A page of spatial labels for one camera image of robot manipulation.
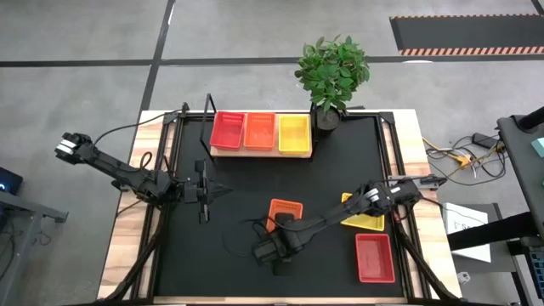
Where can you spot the yellow slotted plastic basket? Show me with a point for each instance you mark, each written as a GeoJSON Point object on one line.
{"type": "Point", "coordinates": [365, 222]}
{"type": "Point", "coordinates": [294, 134]}

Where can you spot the orange slotted plastic basket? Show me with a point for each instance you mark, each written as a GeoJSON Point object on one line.
{"type": "Point", "coordinates": [259, 132]}
{"type": "Point", "coordinates": [293, 206]}

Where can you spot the grey metal desk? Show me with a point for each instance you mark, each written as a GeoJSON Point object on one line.
{"type": "Point", "coordinates": [25, 208]}

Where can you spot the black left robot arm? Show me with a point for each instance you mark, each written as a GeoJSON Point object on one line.
{"type": "Point", "coordinates": [110, 163]}

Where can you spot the black aluminium table frame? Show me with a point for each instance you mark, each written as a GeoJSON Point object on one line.
{"type": "Point", "coordinates": [386, 118]}

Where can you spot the black plant pot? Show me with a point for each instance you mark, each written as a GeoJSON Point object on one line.
{"type": "Point", "coordinates": [327, 123]}

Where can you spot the small white block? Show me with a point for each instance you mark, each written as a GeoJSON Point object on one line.
{"type": "Point", "coordinates": [464, 278]}

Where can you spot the white cardboard box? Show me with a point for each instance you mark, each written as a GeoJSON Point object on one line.
{"type": "Point", "coordinates": [461, 214]}

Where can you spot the black device with blue light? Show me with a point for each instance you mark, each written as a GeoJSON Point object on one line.
{"type": "Point", "coordinates": [10, 180]}

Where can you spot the black mat with hazard stripes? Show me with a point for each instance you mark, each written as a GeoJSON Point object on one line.
{"type": "Point", "coordinates": [467, 34]}

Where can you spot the blue plastic crate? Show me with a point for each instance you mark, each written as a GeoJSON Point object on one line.
{"type": "Point", "coordinates": [537, 270]}

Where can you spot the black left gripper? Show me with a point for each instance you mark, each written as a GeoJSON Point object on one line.
{"type": "Point", "coordinates": [193, 192]}

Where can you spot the yellow power plug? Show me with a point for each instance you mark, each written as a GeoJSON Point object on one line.
{"type": "Point", "coordinates": [462, 160]}

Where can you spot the red slotted plastic basket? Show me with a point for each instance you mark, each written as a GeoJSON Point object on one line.
{"type": "Point", "coordinates": [227, 129]}
{"type": "Point", "coordinates": [375, 259]}

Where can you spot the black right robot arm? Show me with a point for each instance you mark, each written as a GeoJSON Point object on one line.
{"type": "Point", "coordinates": [340, 212]}

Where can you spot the green leafy plant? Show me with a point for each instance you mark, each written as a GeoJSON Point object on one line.
{"type": "Point", "coordinates": [331, 72]}

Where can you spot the black power adapter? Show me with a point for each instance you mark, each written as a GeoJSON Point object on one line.
{"type": "Point", "coordinates": [484, 140]}

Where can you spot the teal box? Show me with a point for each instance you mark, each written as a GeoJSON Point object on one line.
{"type": "Point", "coordinates": [539, 147]}

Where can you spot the black desk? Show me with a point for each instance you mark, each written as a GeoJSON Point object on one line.
{"type": "Point", "coordinates": [523, 170]}

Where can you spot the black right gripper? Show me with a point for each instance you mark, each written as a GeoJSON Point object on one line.
{"type": "Point", "coordinates": [272, 251]}

